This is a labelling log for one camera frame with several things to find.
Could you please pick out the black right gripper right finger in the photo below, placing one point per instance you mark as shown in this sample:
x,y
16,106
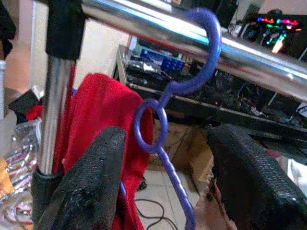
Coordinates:
x,y
251,187

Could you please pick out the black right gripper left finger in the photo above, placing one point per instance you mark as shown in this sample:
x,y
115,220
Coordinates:
x,y
91,179

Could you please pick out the purple plastic clothes hanger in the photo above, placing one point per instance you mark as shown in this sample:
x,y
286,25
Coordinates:
x,y
211,60

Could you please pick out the plastic bag colourful contents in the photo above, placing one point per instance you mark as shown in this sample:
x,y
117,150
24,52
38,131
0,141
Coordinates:
x,y
19,167

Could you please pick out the red fleece garment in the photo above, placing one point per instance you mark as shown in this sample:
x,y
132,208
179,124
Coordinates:
x,y
100,100

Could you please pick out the brown cardboard box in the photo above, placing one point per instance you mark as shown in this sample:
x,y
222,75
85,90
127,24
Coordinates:
x,y
182,143

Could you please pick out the metal storage shelf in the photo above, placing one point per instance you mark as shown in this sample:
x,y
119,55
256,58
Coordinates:
x,y
148,88

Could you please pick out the blue box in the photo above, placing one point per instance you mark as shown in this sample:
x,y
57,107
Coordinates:
x,y
165,60

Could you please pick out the computer with coloured lights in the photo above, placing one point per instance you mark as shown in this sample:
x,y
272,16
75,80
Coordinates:
x,y
271,28

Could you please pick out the black hanging garment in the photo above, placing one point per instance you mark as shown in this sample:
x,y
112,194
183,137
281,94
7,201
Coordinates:
x,y
6,26

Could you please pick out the clothes rack frame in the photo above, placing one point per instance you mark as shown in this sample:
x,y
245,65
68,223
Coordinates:
x,y
55,107

